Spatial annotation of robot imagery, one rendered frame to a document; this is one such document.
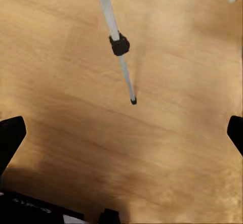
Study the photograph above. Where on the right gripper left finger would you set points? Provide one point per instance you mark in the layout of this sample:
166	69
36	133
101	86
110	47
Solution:
12	133

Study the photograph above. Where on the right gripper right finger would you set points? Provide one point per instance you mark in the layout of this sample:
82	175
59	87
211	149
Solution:
235	132

